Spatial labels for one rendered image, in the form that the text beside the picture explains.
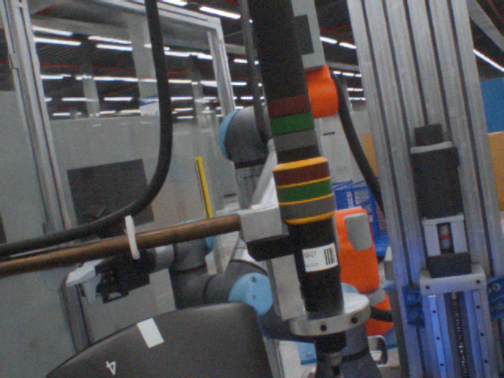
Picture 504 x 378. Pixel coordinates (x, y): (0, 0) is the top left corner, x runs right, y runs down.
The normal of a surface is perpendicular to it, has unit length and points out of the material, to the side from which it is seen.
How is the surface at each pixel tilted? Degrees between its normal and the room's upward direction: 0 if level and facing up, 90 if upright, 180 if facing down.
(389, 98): 90
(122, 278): 98
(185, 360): 40
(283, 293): 90
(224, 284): 47
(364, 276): 90
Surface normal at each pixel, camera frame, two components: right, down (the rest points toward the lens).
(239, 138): -0.66, 0.18
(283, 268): 0.15, 0.04
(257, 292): 0.72, -0.09
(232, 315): 0.15, -0.83
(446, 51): -0.29, 0.12
